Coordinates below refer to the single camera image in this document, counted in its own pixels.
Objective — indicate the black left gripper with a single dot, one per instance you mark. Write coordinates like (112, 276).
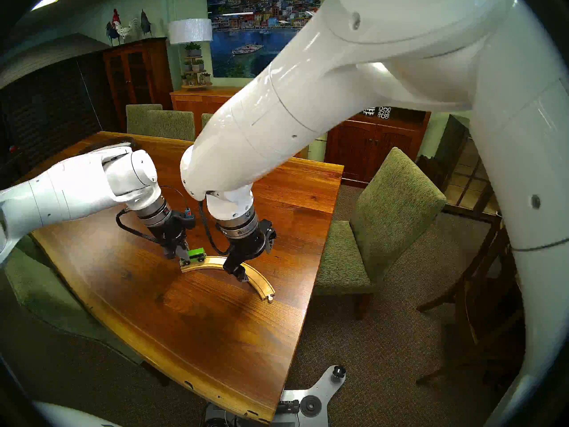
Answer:
(171, 230)

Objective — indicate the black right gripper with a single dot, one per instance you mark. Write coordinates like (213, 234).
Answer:
(246, 250)

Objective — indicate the green toy bus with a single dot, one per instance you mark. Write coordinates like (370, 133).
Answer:
(198, 252)

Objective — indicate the curved wooden track piece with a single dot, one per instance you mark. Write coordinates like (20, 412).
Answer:
(211, 262)
(260, 281)

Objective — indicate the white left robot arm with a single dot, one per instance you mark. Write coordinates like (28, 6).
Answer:
(75, 190)

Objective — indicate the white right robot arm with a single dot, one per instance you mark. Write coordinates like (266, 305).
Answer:
(355, 74)

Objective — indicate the green upholstered chair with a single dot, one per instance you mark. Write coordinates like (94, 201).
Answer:
(173, 126)
(205, 119)
(391, 217)
(140, 114)
(40, 292)

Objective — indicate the oval tray blue inlay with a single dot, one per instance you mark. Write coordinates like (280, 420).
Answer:
(109, 142)

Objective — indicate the black knob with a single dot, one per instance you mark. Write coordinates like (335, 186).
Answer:
(339, 371)

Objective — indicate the wooden sideboard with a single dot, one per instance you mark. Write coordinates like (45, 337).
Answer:
(195, 101)

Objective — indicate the black round disc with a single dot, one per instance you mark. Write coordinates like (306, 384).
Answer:
(310, 405)

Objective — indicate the dark wooden bookshelf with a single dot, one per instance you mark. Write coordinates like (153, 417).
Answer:
(378, 150)

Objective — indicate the tiered wooden plant stand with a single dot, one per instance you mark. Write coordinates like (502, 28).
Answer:
(195, 87)

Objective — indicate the dark wooden glass-door cabinet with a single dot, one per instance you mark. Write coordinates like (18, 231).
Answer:
(135, 74)

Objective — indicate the dark slatted window blind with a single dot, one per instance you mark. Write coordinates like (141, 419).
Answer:
(44, 119)

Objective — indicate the harbour town painting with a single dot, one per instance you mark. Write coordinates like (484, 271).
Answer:
(249, 39)

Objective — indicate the dark wooden chair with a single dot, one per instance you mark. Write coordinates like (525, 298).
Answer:
(466, 297)

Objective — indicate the white drum lampshade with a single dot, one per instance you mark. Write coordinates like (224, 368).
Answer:
(190, 30)

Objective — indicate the blue rooster figurine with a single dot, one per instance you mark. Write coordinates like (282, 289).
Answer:
(111, 34)

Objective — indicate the white rooster figurine red comb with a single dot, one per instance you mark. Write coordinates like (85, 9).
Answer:
(124, 28)

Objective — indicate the dark grey rooster figurine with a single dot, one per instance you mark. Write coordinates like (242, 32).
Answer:
(146, 23)

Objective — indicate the ceiling light panel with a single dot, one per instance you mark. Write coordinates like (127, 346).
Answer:
(46, 2)

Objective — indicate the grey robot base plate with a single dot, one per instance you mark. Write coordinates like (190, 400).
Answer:
(306, 390)

